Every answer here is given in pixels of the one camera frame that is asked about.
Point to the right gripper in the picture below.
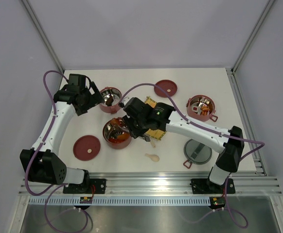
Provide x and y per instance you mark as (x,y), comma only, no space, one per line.
(135,132)

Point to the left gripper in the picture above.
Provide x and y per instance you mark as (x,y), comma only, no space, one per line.
(95,99)

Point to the fried chicken piece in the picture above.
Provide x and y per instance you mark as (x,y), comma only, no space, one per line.
(123,137)

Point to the dark chocolate pastry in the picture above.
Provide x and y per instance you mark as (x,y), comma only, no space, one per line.
(109,101)

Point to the red sausage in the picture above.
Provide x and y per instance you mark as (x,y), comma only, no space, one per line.
(113,140)

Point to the bacon piece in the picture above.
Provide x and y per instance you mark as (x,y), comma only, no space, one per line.
(205,108)
(204,113)

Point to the metal tongs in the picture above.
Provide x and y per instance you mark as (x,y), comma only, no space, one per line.
(122,128)

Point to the sushi roll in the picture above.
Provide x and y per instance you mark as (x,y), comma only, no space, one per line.
(194,108)

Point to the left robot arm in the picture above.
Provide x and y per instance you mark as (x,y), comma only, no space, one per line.
(41,162)

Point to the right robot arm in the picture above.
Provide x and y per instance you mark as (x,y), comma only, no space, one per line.
(141,117)

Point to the back left red steel bowl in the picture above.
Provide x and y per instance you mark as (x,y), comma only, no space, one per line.
(110,91)

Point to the red steel bowl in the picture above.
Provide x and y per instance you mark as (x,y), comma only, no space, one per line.
(110,91)
(110,130)
(201,100)

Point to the bamboo woven tray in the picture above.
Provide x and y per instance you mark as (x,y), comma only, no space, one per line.
(155,134)

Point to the front red steel bowl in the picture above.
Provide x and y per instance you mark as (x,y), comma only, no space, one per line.
(110,130)

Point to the beige spoon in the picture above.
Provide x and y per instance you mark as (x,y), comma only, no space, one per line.
(153,157)

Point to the right red steel bowl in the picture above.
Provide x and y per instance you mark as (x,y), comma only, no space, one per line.
(201,100)

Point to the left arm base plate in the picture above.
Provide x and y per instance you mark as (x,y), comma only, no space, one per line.
(98,186)

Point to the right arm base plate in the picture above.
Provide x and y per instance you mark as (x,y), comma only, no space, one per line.
(199,186)

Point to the white slotted cable duct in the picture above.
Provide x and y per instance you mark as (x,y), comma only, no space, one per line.
(123,201)

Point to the aluminium rail frame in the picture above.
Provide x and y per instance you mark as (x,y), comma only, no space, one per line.
(257,206)

